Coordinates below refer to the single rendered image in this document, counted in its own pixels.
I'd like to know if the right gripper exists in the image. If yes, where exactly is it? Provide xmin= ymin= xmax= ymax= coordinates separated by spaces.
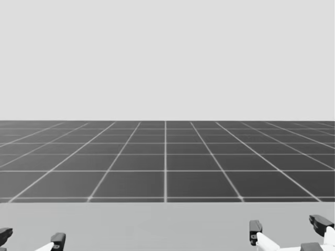
xmin=249 ymin=214 xmax=335 ymax=251

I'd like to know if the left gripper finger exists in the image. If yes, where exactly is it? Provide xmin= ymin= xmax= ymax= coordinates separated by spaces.
xmin=33 ymin=232 xmax=66 ymax=251
xmin=0 ymin=227 xmax=14 ymax=244

